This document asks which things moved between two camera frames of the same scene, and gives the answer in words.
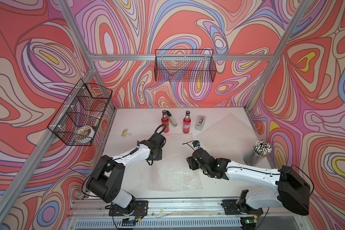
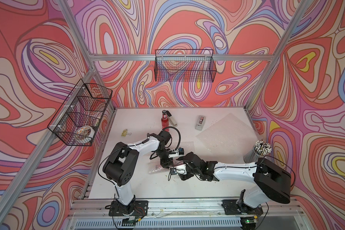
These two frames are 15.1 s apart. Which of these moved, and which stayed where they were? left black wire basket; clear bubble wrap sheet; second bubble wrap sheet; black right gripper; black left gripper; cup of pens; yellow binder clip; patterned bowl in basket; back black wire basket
Moved: black left gripper; clear bubble wrap sheet; black right gripper
Stayed: second bubble wrap sheet; left black wire basket; patterned bowl in basket; yellow binder clip; back black wire basket; cup of pens
